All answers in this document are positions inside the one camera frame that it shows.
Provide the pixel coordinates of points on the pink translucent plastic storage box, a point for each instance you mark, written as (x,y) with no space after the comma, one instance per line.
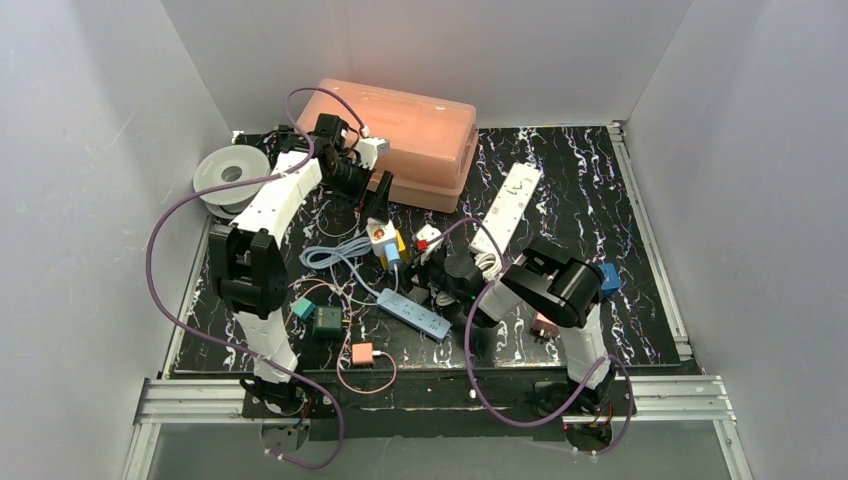
(432,141)

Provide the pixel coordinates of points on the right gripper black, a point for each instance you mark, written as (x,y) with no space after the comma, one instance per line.
(436,270)

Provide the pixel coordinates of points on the white long power strip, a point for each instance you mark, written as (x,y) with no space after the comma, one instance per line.
(510,203)

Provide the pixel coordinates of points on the teal plug adapter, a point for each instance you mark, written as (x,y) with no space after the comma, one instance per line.
(303,309)

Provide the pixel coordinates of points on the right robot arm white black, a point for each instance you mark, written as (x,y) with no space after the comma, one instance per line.
(563,289)

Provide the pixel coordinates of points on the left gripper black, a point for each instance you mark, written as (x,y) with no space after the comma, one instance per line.
(361,177)

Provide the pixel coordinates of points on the small pink usb charger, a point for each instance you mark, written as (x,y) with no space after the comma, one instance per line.
(362,354)

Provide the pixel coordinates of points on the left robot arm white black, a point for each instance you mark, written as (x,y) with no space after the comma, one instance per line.
(247,265)

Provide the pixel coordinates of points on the pink plug adapter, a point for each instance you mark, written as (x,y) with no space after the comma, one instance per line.
(544,328)

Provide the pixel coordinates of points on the aluminium frame rail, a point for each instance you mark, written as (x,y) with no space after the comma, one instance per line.
(221,401)

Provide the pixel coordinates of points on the grey filament spool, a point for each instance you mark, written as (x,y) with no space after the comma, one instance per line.
(227,166)

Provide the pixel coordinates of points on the white cube charger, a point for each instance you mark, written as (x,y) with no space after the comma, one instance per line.
(375,230)

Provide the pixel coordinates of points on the light blue power strip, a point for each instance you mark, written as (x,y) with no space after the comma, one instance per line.
(414,315)

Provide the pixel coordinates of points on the small light blue charger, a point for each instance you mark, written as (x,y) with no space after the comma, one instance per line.
(392,255)

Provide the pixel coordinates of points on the yellow cube socket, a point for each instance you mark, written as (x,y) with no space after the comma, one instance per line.
(393,237)

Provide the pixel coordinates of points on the dark green cube charger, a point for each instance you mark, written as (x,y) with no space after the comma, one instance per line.
(328,322)

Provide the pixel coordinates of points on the blue plug adapter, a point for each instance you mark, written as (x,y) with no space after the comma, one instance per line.
(612,282)

